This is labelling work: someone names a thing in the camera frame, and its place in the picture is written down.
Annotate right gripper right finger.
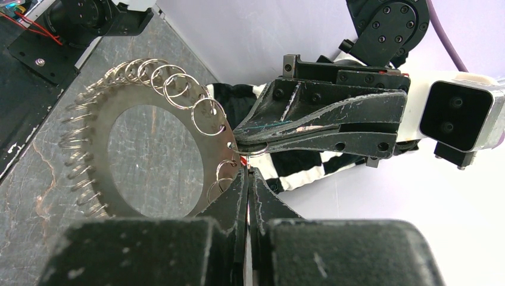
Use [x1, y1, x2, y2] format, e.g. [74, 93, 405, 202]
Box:
[248, 170, 444, 285]

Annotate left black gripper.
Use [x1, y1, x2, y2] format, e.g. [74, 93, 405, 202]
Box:
[233, 54, 412, 158]

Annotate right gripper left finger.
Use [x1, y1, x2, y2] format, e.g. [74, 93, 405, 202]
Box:
[39, 169, 248, 285]

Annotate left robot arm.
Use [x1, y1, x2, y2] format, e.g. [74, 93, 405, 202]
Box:
[229, 1, 430, 166]

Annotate black white checkered pillow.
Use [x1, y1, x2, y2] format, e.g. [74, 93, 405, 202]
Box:
[207, 83, 365, 194]

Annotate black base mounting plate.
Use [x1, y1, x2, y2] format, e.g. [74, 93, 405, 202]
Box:
[1, 17, 79, 179]

